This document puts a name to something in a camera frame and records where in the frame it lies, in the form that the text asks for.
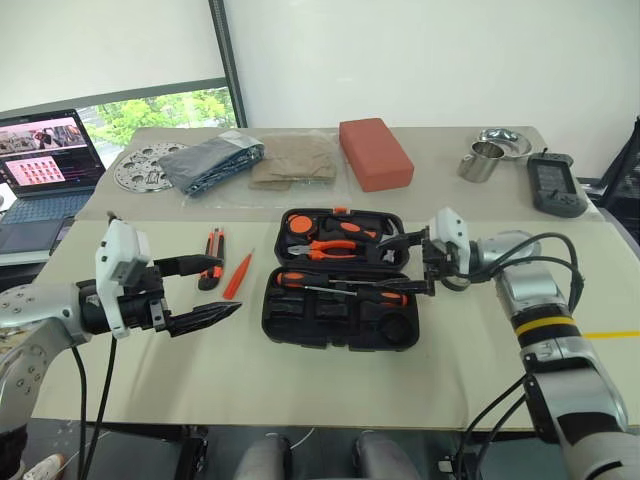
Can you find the stainless steel dish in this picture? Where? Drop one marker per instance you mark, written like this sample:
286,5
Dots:
515,145

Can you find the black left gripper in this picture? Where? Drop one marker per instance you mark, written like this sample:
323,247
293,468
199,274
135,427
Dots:
142,305

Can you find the black mesh chair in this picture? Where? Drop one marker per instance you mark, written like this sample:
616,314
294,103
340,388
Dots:
622,180

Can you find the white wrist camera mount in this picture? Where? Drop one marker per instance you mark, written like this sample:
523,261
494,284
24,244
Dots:
447,225
117,245

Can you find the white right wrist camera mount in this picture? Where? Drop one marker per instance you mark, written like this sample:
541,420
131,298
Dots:
447,225

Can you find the black plastic tool case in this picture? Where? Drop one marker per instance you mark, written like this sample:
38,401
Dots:
310,327

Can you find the black orange utility knife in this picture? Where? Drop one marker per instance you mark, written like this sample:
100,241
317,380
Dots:
212,250

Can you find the white sneaker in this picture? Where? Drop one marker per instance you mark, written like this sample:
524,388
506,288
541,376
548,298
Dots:
45,467

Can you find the perforated round metal plate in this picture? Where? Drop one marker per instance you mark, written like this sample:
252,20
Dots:
135,170

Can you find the orange test pen screwdriver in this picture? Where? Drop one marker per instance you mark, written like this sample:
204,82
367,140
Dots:
237,277

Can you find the dark window frame post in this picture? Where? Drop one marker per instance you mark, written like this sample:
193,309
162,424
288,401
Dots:
227,60

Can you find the orange black tape measure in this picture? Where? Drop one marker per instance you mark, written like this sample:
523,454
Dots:
301,223

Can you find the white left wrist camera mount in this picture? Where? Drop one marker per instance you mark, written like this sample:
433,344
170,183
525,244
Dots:
117,245

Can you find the red brick block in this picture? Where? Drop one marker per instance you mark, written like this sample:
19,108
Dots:
377,155

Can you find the black handheld controller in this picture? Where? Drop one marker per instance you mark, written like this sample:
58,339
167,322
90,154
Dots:
555,185

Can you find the stainless steel cup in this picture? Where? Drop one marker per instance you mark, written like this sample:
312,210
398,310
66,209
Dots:
477,165

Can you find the open laptop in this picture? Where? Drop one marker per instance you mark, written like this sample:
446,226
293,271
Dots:
45,165

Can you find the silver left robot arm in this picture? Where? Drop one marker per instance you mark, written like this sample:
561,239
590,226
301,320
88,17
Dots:
30,310

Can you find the folded beige cloth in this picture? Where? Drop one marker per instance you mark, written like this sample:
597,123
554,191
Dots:
295,165

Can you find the folded dark blue cloth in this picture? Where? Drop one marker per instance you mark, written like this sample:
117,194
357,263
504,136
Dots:
205,165

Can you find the orange black screwdriver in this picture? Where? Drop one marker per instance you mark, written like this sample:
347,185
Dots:
382,298
290,279

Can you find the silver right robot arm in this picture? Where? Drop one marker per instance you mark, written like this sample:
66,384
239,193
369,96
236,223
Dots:
530,287

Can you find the clear plastic bag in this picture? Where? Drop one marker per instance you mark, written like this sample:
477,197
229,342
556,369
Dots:
345,197

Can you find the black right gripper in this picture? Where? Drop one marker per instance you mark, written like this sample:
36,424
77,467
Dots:
440,260

